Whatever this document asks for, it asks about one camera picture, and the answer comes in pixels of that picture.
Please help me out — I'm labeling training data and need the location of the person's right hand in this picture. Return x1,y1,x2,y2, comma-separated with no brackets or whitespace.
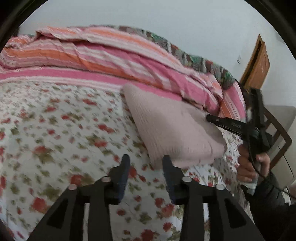
237,144,270,183

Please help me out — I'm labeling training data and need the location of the black cable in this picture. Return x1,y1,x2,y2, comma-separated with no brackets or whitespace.
245,120,296,200

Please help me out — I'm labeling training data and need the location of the dark wooden footboard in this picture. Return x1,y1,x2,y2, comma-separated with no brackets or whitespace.
235,79,293,170

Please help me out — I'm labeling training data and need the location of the floral bed sheet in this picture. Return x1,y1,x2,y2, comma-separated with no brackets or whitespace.
0,81,255,241

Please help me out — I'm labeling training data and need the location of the brown wooden door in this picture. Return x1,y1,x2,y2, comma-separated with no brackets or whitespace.
240,34,270,89

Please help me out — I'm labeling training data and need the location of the pink striped quilt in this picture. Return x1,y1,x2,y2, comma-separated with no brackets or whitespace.
1,26,246,121

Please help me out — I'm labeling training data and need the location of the pink knit sweater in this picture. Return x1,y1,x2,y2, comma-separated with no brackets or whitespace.
123,84,227,169

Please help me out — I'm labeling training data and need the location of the dark jacket sleeve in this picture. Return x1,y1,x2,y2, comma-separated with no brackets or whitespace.
244,172,296,240

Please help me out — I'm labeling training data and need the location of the dark floral blanket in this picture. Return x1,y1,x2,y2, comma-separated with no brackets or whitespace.
107,25,236,90

